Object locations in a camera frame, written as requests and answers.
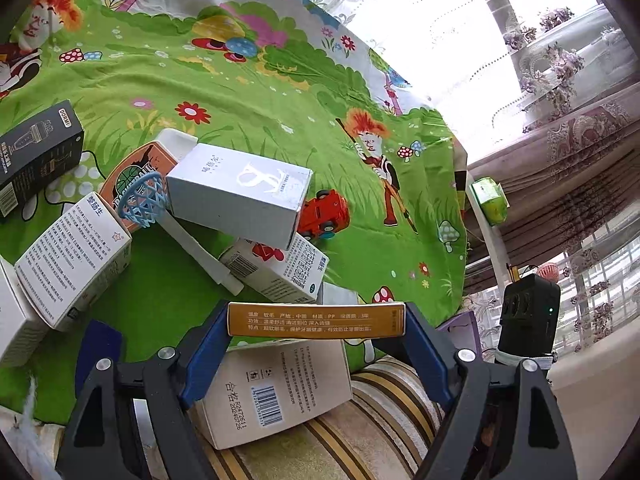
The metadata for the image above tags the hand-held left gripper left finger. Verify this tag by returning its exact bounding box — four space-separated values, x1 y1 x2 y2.
55 302 232 480

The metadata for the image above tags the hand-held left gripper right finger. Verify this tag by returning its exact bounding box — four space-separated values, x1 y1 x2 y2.
400 301 581 480

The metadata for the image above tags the golden yellow box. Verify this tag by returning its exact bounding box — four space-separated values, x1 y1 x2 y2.
227 301 407 338

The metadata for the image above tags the red toy car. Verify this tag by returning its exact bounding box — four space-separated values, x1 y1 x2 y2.
297 189 351 241

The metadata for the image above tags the black cardboard box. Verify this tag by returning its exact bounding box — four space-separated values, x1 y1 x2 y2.
0 105 86 218

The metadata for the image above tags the white box with barcode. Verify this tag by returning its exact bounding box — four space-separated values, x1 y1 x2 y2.
192 337 353 451

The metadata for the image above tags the brown curtain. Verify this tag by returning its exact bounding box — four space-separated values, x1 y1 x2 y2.
465 110 640 291

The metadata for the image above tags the small white box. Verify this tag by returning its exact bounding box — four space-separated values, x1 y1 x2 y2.
320 282 361 306

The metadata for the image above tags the striped cushion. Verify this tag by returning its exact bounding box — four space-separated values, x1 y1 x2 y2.
200 355 451 480

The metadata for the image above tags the green packet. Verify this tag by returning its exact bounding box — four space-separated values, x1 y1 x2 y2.
469 176 511 227

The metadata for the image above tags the white box with red mark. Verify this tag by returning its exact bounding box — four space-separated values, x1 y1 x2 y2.
219 232 328 305

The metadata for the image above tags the white box with black text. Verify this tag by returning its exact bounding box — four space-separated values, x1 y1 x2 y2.
14 191 133 332

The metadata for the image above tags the silver white box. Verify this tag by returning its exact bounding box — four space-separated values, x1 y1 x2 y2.
165 142 313 251

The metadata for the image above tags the white fluffy thing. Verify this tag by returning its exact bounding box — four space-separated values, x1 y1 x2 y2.
0 375 66 480

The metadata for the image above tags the plain white box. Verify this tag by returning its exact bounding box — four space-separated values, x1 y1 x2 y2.
0 255 51 368

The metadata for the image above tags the toy basketball hoop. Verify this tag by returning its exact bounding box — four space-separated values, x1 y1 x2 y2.
97 127 246 297

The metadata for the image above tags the sheer floral lace curtain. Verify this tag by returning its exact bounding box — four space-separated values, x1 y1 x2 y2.
280 0 640 356

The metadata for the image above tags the green cartoon printed blanket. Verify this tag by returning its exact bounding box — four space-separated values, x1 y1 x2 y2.
0 0 468 411

